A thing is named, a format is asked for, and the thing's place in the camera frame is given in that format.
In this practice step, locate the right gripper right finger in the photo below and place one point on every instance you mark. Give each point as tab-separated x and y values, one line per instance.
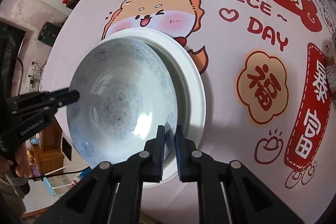
228	192

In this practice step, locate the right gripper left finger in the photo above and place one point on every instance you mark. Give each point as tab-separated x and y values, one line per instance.
111	193

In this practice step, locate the blue patterned ceramic plate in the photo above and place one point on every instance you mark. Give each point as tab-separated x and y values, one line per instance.
126	93

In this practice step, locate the white paper plate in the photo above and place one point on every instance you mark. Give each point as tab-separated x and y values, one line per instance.
193	81

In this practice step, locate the green plate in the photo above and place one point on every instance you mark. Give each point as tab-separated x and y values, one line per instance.
179	83

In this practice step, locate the large steel bowl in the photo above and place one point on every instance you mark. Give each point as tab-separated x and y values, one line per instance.
331	67

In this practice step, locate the person left hand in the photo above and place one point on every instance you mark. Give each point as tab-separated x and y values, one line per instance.
23	168

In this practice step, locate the pink printed tablecloth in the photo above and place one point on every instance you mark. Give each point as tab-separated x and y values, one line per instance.
262	63

